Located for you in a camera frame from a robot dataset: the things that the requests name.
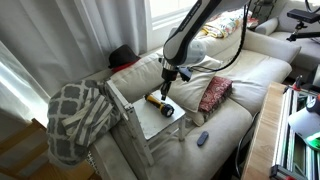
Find red patterned pillow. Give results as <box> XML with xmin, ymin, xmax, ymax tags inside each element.
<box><xmin>198</xmin><ymin>76</ymin><xmax>234</xmax><ymax>114</ymax></box>

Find beige pillow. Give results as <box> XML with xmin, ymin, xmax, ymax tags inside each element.
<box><xmin>163</xmin><ymin>54</ymin><xmax>224</xmax><ymax>114</ymax></box>

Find beige sofa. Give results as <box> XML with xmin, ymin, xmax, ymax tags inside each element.
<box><xmin>88</xmin><ymin>28</ymin><xmax>303</xmax><ymax>180</ymax></box>

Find brown wooden stairs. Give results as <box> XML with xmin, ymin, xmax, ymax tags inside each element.
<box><xmin>0</xmin><ymin>117</ymin><xmax>96</xmax><ymax>180</ymax></box>

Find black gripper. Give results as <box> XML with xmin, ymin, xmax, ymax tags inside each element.
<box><xmin>160</xmin><ymin>68</ymin><xmax>179</xmax><ymax>102</ymax></box>

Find white lamp green light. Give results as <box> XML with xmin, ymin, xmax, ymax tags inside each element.
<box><xmin>287</xmin><ymin>105</ymin><xmax>320</xmax><ymax>151</ymax></box>

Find yellow black flashlight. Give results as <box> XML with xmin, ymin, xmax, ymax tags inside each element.
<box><xmin>144</xmin><ymin>93</ymin><xmax>175</xmax><ymax>118</ymax></box>

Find white distressed wooden table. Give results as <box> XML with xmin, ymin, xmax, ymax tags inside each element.
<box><xmin>105</xmin><ymin>79</ymin><xmax>187</xmax><ymax>168</ymax></box>

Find black camera on stand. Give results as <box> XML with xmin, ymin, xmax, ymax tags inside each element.
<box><xmin>286</xmin><ymin>8</ymin><xmax>320</xmax><ymax>24</ymax></box>

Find white curtain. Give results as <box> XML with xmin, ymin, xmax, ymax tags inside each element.
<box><xmin>0</xmin><ymin>0</ymin><xmax>149</xmax><ymax>123</ymax></box>

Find grey white patterned blanket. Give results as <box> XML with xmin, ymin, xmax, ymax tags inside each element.
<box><xmin>46</xmin><ymin>79</ymin><xmax>123</xmax><ymax>167</ymax></box>

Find black floor cable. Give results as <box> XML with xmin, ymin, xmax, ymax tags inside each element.
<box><xmin>234</xmin><ymin>111</ymin><xmax>262</xmax><ymax>178</ymax></box>

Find aluminium rail frame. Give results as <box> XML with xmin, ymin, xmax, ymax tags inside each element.
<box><xmin>269</xmin><ymin>87</ymin><xmax>320</xmax><ymax>180</ymax></box>

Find black metal rack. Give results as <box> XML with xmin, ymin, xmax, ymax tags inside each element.
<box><xmin>250</xmin><ymin>0</ymin><xmax>278</xmax><ymax>22</ymax></box>

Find white framed window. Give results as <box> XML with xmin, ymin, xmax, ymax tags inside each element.
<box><xmin>146</xmin><ymin>0</ymin><xmax>201</xmax><ymax>31</ymax></box>

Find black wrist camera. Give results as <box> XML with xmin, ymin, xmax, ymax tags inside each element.
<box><xmin>177</xmin><ymin>66</ymin><xmax>194</xmax><ymax>83</ymax></box>

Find yellow floral quilt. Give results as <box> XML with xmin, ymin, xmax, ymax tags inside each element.
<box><xmin>199</xmin><ymin>8</ymin><xmax>259</xmax><ymax>39</ymax></box>

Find black remote control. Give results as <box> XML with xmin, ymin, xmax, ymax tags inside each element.
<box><xmin>196</xmin><ymin>130</ymin><xmax>210</xmax><ymax>147</ymax></box>

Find light wooden table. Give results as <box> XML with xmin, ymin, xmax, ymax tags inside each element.
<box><xmin>240</xmin><ymin>81</ymin><xmax>289</xmax><ymax>180</ymax></box>

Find red black clamp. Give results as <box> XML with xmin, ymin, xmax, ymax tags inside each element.
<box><xmin>283</xmin><ymin>74</ymin><xmax>305</xmax><ymax>95</ymax></box>

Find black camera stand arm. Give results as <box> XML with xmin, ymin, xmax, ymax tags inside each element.
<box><xmin>285</xmin><ymin>20</ymin><xmax>320</xmax><ymax>43</ymax></box>

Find grey sofa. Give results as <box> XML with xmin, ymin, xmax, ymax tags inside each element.
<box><xmin>254</xmin><ymin>0</ymin><xmax>320</xmax><ymax>72</ymax></box>

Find black hat red band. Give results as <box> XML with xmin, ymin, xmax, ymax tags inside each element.
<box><xmin>107</xmin><ymin>44</ymin><xmax>142</xmax><ymax>73</ymax></box>

